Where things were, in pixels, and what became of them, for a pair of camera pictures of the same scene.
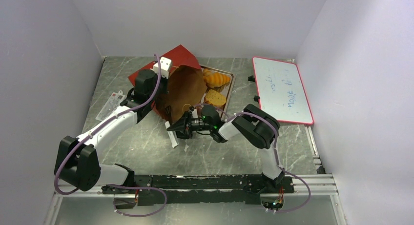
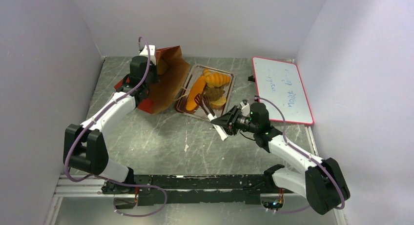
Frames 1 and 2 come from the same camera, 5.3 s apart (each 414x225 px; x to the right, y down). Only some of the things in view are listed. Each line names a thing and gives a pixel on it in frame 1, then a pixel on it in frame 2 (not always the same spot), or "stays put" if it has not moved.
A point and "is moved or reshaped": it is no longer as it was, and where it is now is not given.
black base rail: [188, 189] stays put
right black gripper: [187, 124] -> [231, 120]
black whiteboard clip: [251, 78] stays put
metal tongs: [171, 133] is moved or reshaped
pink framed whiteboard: [281, 91] stays put
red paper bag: [187, 86] is moved or reshaped
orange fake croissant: [214, 79] stays put
